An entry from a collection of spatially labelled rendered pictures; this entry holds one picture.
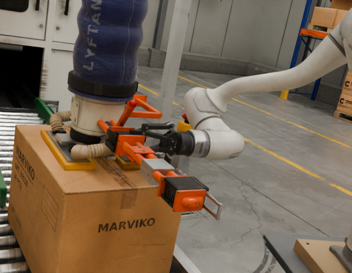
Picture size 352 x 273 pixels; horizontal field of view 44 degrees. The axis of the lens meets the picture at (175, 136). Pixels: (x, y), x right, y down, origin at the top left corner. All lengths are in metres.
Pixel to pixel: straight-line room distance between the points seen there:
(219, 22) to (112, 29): 11.06
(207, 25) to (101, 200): 11.02
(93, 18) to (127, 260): 0.75
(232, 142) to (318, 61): 0.36
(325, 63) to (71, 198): 0.80
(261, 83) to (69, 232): 0.72
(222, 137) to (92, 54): 0.48
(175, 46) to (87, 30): 3.04
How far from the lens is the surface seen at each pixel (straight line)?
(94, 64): 1.36
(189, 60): 11.79
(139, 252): 1.42
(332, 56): 1.31
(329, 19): 9.89
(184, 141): 1.31
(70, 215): 1.24
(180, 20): 4.36
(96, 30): 1.35
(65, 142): 1.45
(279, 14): 12.73
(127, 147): 1.19
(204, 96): 1.46
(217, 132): 1.39
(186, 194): 0.94
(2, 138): 2.83
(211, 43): 12.29
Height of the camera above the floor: 1.46
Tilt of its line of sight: 16 degrees down
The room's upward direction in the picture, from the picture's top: 11 degrees clockwise
